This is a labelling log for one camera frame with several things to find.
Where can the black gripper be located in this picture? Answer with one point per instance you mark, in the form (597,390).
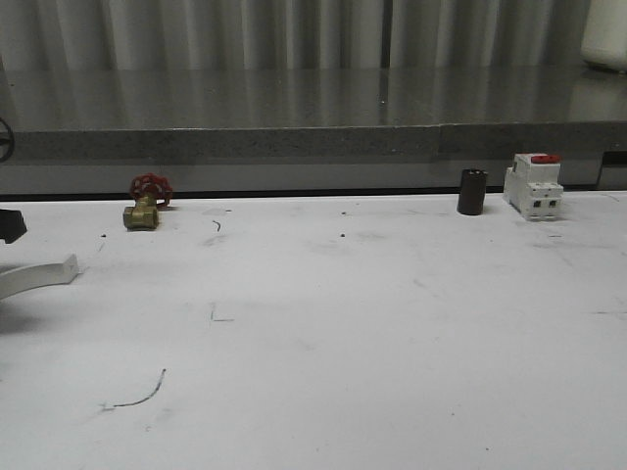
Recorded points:
(12,226)

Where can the white half pipe clamp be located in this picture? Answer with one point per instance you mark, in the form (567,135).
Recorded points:
(19,277)

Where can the grey stone counter ledge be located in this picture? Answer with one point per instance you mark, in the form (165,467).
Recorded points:
(182,117)

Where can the brass valve red handwheel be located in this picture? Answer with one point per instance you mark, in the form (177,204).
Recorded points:
(150,193)

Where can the dark brown pipe coupling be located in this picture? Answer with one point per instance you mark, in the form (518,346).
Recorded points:
(472,190)

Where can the white container on counter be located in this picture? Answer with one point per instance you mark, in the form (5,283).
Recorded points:
(604,39)

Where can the white circuit breaker red switch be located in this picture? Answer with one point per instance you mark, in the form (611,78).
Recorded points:
(531,185)

